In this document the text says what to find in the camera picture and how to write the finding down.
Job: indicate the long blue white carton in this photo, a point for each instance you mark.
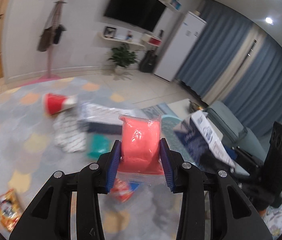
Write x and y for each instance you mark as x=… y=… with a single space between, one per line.
x=95 y=118

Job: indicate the teal sponge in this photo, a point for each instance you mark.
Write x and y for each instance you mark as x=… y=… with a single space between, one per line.
x=98 y=145

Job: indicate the small blue shelf box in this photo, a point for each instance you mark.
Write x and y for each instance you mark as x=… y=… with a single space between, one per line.
x=175 y=4

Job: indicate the brown hanging tote bag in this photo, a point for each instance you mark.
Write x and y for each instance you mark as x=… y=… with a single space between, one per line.
x=48 y=32

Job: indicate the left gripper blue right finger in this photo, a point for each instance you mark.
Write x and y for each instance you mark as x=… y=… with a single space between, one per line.
x=232 y=215

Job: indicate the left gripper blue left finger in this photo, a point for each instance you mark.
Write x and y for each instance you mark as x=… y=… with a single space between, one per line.
x=48 y=214

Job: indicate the white standing air conditioner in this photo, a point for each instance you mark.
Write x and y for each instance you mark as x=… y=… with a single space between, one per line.
x=180 y=46

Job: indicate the potted green plant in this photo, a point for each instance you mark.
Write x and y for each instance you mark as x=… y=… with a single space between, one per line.
x=122 y=57

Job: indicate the white lower wall shelf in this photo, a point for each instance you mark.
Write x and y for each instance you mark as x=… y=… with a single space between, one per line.
x=131 y=43

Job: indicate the teal sofa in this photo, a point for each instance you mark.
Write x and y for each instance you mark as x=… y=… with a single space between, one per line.
x=245 y=148

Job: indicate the red blue snack packet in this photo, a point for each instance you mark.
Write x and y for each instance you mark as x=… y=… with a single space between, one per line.
x=123 y=190

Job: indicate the blue patterned rug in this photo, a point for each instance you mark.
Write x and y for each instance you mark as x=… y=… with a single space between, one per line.
x=157 y=111

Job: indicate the orange snack bag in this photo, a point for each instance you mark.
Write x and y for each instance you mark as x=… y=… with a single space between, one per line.
x=10 y=210

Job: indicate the small blue white box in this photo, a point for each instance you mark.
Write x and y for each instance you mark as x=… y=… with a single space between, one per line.
x=202 y=144

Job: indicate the pink coat rack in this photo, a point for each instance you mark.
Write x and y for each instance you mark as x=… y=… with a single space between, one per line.
x=56 y=22

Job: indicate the black acoustic guitar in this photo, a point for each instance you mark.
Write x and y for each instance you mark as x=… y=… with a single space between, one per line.
x=148 y=62

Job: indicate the black hanging bag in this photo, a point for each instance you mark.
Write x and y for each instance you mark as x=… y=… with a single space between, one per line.
x=58 y=32

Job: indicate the black wall television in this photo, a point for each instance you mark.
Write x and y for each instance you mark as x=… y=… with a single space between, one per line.
x=144 y=14

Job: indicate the dark bowl with items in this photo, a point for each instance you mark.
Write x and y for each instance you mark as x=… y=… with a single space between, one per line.
x=193 y=107

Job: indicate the white coffee table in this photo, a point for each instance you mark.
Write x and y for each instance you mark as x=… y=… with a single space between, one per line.
x=181 y=108

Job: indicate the light blue plastic basket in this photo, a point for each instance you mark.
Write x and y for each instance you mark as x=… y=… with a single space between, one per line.
x=168 y=122

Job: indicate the blue and beige curtains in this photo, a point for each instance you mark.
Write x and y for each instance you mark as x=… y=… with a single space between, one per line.
x=237 y=63

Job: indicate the butterfly picture frame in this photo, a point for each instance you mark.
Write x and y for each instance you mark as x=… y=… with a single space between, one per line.
x=109 y=32

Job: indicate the scallop pattern tablecloth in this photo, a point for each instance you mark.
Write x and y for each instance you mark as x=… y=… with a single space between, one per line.
x=29 y=156

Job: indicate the pink soft packet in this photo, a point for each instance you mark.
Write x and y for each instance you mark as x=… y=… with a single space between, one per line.
x=140 y=146

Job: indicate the red white paper cup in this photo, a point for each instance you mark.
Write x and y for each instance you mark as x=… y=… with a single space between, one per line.
x=56 y=103

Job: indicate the white red wall box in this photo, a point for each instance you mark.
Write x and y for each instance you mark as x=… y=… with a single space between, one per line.
x=151 y=40

